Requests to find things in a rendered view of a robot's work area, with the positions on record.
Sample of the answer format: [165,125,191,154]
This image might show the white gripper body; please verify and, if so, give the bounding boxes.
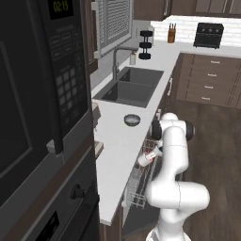
[152,146,164,158]

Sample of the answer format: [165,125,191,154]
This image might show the white cup with red pattern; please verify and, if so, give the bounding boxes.
[137,151,158,168]

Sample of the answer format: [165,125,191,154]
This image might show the grey bowl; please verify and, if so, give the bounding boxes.
[123,114,141,127]

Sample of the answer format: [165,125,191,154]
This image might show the brown cupboard door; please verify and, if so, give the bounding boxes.
[155,56,184,125]

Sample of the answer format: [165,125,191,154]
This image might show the dark dishwasher door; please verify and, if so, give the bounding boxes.
[121,205,163,238]

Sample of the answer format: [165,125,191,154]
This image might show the dark grey double sink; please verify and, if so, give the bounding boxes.
[92,66,165,109]

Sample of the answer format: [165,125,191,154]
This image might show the brown drawer cabinet run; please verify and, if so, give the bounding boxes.
[175,52,241,110]

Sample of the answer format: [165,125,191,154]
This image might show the black oven knob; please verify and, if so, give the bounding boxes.
[70,184,86,201]

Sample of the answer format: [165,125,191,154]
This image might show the white soap dispenser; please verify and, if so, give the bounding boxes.
[129,50,137,66]

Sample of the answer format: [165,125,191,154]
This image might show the grey sink tap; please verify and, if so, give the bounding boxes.
[112,46,139,81]

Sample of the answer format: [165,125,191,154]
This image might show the black stacked round stand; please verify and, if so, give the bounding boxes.
[137,29,154,60]

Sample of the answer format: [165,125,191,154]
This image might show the black built-in oven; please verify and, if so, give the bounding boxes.
[0,144,102,241]

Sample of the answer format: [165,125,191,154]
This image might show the brown knife block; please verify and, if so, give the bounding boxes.
[167,23,177,44]

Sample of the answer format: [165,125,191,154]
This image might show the black toaster oven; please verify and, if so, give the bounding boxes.
[193,22,225,50]

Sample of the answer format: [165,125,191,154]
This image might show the grey window blinds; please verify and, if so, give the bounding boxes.
[91,0,135,60]

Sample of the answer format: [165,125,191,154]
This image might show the black microwave oven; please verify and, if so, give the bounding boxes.
[0,0,95,208]

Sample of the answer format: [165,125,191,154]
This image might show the wire dishwasher rack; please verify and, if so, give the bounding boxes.
[121,138,162,210]

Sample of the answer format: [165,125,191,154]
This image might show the silver cupboard handle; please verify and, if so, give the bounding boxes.
[167,76,173,97]

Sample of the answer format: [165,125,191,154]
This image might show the brown wall cupboards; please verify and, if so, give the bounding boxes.
[133,0,241,22]

